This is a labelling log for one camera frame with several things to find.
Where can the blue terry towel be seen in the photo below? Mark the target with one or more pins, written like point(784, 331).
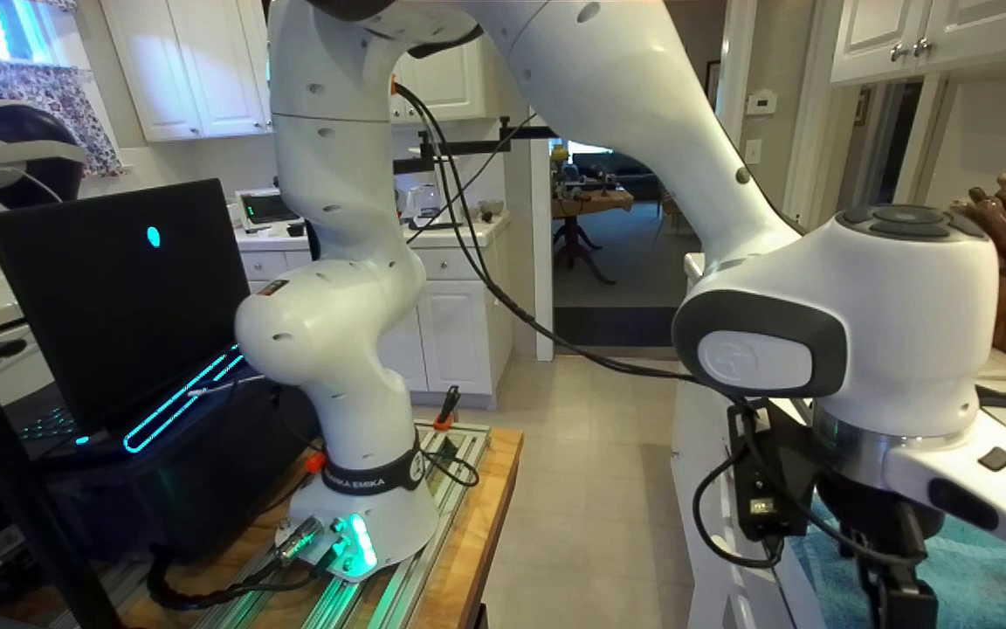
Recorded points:
point(964, 569)

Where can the white kitchen cabinets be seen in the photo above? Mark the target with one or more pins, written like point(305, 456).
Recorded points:
point(196, 71)

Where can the white gas stove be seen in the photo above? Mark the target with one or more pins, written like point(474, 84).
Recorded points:
point(816, 364)

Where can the black laptop with cyan lights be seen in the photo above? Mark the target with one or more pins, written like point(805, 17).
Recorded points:
point(132, 303)

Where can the wooden robot cart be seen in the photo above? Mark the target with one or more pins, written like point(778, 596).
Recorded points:
point(441, 590)

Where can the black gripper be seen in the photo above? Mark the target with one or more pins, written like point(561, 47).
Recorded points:
point(885, 537)

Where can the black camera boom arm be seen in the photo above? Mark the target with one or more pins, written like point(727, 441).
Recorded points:
point(430, 146)

